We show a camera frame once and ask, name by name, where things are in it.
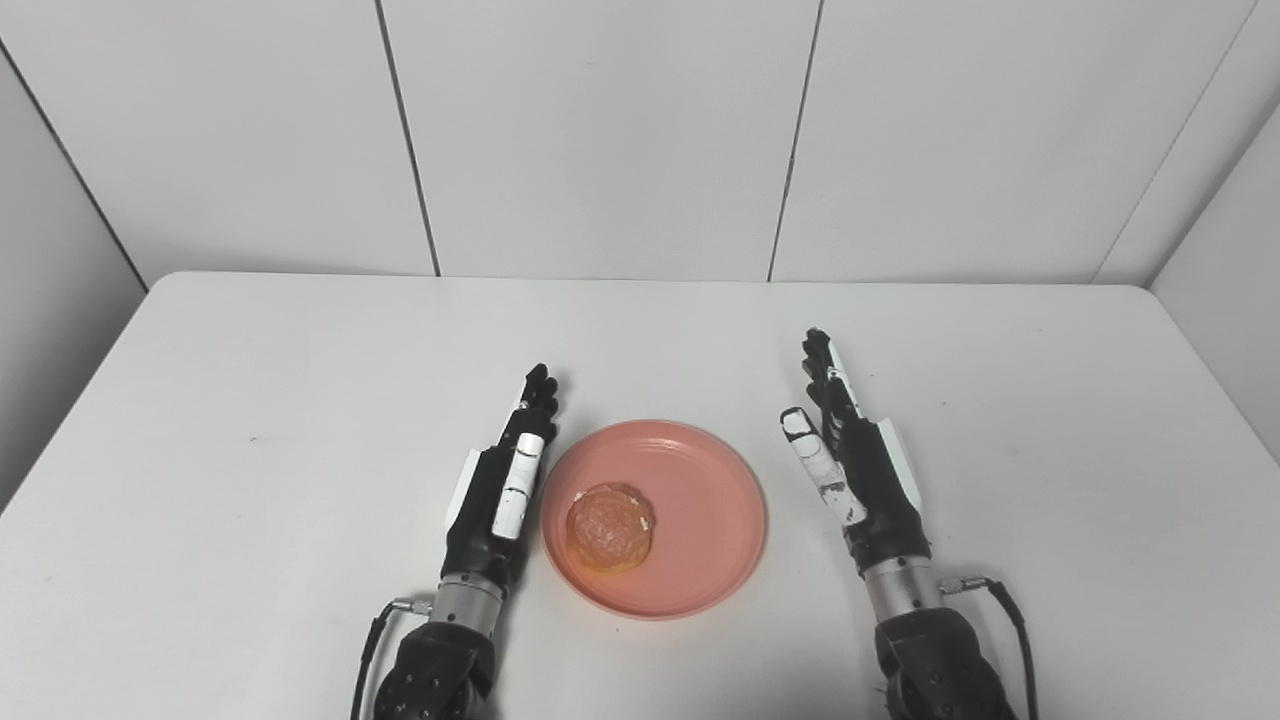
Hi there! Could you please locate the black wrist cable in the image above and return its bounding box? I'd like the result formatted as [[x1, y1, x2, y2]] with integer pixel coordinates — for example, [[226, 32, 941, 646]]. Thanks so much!
[[350, 597, 433, 720], [938, 575, 1039, 720]]

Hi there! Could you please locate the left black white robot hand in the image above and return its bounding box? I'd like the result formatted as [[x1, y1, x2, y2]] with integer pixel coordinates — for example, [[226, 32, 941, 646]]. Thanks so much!
[[440, 362, 560, 591]]

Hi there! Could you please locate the pink round plate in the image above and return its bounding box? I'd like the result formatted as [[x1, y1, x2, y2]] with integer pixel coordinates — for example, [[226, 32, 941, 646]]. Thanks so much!
[[539, 419, 769, 622]]

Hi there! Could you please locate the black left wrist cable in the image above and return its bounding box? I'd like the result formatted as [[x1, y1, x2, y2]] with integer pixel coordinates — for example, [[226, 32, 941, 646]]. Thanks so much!
[[350, 597, 433, 720]]

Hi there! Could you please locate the cream puff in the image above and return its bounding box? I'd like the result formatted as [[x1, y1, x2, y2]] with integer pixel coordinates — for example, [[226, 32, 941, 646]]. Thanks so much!
[[565, 483, 657, 575]]

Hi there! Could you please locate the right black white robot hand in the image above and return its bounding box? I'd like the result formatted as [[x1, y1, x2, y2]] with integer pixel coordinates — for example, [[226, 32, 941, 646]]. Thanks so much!
[[779, 326, 932, 577]]

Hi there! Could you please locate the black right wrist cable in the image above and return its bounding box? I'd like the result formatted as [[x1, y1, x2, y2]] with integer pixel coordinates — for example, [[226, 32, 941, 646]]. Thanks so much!
[[938, 575, 1039, 720]]

